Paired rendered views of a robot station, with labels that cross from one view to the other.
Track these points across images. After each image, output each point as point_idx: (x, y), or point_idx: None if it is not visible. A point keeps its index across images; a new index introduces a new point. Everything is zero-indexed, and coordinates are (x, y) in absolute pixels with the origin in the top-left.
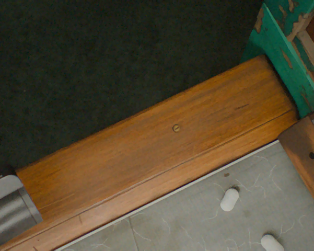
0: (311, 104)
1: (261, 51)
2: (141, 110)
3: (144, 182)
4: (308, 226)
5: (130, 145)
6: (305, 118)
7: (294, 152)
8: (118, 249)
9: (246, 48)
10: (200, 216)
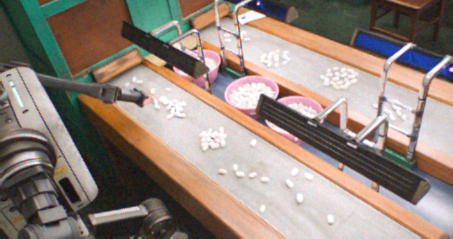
0: (90, 80)
1: (76, 99)
2: None
3: (112, 104)
4: (121, 82)
5: (103, 109)
6: (93, 73)
7: (102, 79)
8: (131, 107)
9: (74, 109)
10: None
